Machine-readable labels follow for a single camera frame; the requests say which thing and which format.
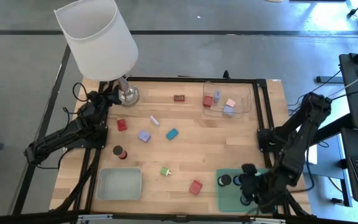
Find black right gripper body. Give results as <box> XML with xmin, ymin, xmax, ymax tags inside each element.
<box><xmin>249</xmin><ymin>173</ymin><xmax>287</xmax><ymax>215</ymax></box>

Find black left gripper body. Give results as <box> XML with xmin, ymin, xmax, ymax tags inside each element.
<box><xmin>87</xmin><ymin>90</ymin><xmax>111</xmax><ymax>109</ymax></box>

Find black cylinder top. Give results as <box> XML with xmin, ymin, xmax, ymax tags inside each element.
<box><xmin>217</xmin><ymin>174</ymin><xmax>232</xmax><ymax>187</ymax></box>

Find black-capped red cylinder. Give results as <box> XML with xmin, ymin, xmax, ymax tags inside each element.
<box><xmin>112</xmin><ymin>145</ymin><xmax>128</xmax><ymax>161</ymax></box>

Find teal rectangular box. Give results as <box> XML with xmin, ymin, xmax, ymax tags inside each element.
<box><xmin>165</xmin><ymin>128</ymin><xmax>179</xmax><ymax>141</ymax></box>

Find green plastic tray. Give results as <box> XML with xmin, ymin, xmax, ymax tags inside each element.
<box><xmin>215</xmin><ymin>168</ymin><xmax>278</xmax><ymax>213</ymax></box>

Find white paper sheet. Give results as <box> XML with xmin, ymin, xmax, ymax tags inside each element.
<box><xmin>308</xmin><ymin>144</ymin><xmax>318</xmax><ymax>166</ymax></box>

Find grey desk base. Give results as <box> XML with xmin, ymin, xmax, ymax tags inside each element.
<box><xmin>300</xmin><ymin>133</ymin><xmax>354</xmax><ymax>208</ymax></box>

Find grey plastic tray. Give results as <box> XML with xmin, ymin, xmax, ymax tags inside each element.
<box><xmin>96</xmin><ymin>167</ymin><xmax>143</xmax><ymax>201</ymax></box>

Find clear plastic container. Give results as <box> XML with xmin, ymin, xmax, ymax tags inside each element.
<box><xmin>202</xmin><ymin>81</ymin><xmax>253</xmax><ymax>119</ymax></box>

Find black desk beam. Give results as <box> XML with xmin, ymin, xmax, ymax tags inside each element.
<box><xmin>314</xmin><ymin>113</ymin><xmax>354</xmax><ymax>147</ymax></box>

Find grey floor foot bar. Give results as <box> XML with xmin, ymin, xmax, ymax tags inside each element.
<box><xmin>315</xmin><ymin>75</ymin><xmax>344</xmax><ymax>84</ymax></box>

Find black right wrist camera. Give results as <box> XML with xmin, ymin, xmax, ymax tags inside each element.
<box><xmin>241</xmin><ymin>164</ymin><xmax>259</xmax><ymax>175</ymax></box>

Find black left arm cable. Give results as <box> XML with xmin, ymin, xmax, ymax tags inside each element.
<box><xmin>61</xmin><ymin>82</ymin><xmax>88</xmax><ymax>125</ymax></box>

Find black aluminium table frame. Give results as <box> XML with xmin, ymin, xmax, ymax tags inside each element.
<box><xmin>50</xmin><ymin>76</ymin><xmax>315</xmax><ymax>224</ymax></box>

